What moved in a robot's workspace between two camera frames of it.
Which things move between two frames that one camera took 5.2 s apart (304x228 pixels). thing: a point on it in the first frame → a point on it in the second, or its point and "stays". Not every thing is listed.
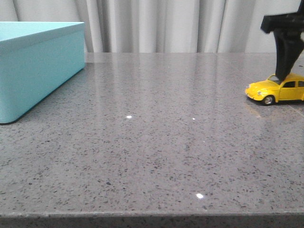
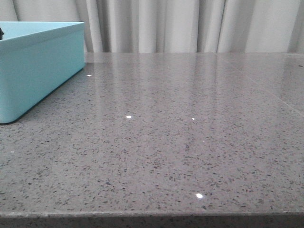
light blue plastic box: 36,58 stays
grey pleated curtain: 160,26 stays
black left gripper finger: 289,31 → 1,33
